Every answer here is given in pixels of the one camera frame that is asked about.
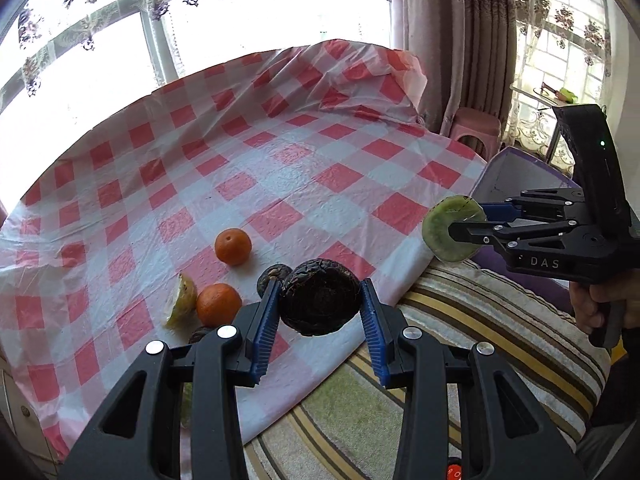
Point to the person's right hand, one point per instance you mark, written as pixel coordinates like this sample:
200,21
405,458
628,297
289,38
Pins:
585,305

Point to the large dark wrinkled fruit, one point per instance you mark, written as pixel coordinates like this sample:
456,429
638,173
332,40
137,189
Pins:
320,297

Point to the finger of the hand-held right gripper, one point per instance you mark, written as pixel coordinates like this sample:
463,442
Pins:
475,232
500,208

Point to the floral lace sheer curtain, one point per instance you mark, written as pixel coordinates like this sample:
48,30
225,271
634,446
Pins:
565,25
100,15

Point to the glass side table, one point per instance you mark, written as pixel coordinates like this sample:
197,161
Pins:
530,91

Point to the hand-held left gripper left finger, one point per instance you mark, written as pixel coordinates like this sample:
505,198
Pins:
265,320

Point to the pink plastic stool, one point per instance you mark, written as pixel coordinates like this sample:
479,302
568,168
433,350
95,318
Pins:
470,117

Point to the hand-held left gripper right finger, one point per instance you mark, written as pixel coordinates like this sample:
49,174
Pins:
372,330

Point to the small dark wrinkled fruit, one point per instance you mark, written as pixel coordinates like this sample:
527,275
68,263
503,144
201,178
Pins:
201,335
272,274

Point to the pink brown heavy curtain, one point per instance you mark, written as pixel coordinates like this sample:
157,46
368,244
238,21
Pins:
460,35

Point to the red white checkered tablecloth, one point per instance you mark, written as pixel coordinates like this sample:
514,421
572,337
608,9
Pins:
300,160

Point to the lemon half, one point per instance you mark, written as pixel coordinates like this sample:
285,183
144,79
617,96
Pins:
181,302

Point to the purple cardboard box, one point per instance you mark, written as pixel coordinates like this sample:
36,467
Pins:
520,172

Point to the green kiwi slice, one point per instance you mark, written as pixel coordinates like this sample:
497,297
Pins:
440,240

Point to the small tangerine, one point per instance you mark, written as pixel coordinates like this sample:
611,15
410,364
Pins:
218,305
232,247

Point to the small green object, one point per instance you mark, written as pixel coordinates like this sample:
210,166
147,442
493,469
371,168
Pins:
567,93

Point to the person's right forearm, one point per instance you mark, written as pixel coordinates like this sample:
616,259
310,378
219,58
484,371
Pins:
622,390

